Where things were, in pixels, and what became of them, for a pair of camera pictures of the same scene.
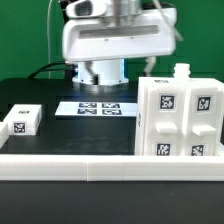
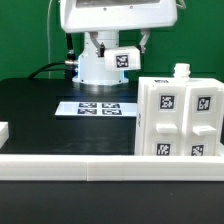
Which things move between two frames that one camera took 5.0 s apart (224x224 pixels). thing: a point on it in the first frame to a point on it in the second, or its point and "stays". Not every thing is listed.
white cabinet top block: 24,119 to 125,58
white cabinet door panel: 166,107 stays
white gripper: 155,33 to 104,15
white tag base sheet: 96,108 stays
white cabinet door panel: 203,121 stays
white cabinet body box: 179,116 stays
